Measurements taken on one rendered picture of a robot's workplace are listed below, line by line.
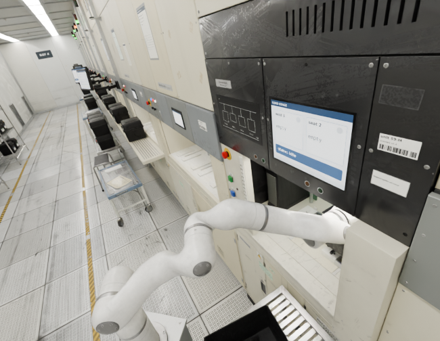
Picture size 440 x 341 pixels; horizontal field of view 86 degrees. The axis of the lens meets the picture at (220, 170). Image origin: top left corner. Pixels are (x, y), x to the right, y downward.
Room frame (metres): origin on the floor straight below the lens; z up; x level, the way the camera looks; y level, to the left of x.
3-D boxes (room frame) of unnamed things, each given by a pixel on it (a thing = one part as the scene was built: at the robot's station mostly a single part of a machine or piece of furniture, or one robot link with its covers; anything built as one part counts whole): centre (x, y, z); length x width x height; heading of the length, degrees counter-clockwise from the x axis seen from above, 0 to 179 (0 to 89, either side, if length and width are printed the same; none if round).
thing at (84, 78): (3.68, 1.46, 1.59); 0.50 x 0.41 x 0.36; 114
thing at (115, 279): (0.58, 0.47, 1.07); 0.19 x 0.12 x 0.24; 4
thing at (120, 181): (2.68, 1.31, 0.47); 0.31 x 0.23 x 0.02; 46
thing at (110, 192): (2.85, 1.36, 0.24); 0.97 x 0.52 x 0.48; 27
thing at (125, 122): (3.28, 1.10, 0.93); 0.30 x 0.28 x 0.26; 22
